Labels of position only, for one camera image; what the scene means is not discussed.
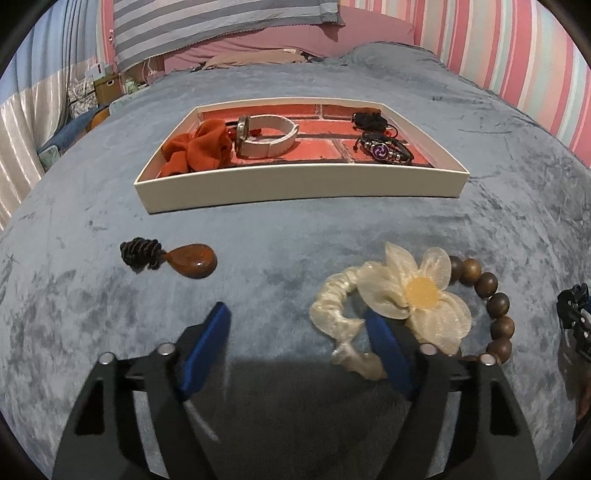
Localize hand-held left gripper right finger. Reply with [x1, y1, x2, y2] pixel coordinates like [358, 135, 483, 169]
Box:
[365, 307, 541, 480]

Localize person's right forearm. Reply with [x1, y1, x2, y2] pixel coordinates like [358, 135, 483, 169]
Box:
[575, 376, 591, 423]

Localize pink headboard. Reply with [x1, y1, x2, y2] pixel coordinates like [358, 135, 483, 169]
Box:
[164, 18, 415, 75]

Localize orange scrunchie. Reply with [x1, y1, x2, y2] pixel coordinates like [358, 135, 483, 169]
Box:
[159, 119, 234, 177]

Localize small wooden box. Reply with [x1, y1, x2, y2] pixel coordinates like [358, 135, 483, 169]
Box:
[93, 74, 122, 106]

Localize beige pillow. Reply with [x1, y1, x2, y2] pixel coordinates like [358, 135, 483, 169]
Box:
[203, 47, 308, 70]

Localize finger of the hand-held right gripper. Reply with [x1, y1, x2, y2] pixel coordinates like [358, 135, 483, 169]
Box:
[556, 283, 591, 331]

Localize blue and white curtain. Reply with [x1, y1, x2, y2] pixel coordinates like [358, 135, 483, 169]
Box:
[0, 0, 112, 223]

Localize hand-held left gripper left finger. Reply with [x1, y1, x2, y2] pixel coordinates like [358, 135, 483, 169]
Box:
[52, 302, 232, 480]

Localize brown teardrop pendant with knot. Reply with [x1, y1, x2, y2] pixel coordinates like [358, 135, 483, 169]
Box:
[120, 237, 218, 280]

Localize floral storage box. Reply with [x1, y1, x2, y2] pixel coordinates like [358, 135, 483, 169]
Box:
[67, 76, 100, 125]

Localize cream flower scrunchie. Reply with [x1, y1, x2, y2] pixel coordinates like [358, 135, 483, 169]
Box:
[308, 241, 473, 381]

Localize orange-brown cabinet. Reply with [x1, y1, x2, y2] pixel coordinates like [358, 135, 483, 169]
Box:
[90, 107, 112, 133]

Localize wooden bead bracelet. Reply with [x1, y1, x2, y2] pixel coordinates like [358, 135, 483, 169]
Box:
[447, 255, 516, 366]

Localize black hair tie red beads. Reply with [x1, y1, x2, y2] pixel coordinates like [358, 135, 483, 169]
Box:
[223, 121, 265, 140]

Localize black leather bracelet purple charm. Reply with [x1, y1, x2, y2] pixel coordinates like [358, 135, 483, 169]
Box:
[355, 131, 414, 166]

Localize black cord bracelet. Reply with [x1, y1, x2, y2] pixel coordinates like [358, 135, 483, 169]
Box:
[352, 112, 399, 136]

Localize white strap wristwatch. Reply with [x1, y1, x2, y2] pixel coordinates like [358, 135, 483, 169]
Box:
[235, 114, 300, 160]

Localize blue cushioned bench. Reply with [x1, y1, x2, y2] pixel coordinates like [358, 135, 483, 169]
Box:
[39, 108, 100, 160]

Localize grey striped hanging cloth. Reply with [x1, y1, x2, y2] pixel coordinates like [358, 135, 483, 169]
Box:
[112, 0, 346, 73]

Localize beige tray with brick lining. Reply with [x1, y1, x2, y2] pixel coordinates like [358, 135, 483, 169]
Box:
[134, 97, 471, 215]

